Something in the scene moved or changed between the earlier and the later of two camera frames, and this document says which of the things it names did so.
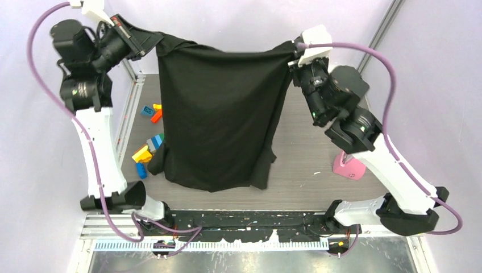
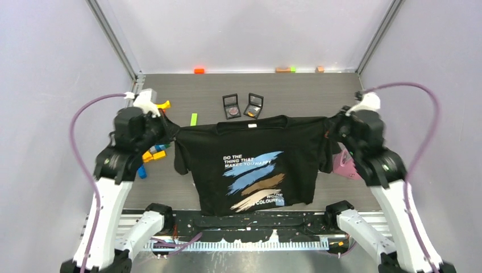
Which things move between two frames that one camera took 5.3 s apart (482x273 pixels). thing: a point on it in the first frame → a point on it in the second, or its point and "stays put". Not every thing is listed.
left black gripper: x=138 y=41 → x=170 y=129
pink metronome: x=347 y=165 stays put
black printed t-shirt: x=223 y=112 → x=244 y=165
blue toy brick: x=142 y=170 stays put
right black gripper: x=296 y=69 → x=334 y=120
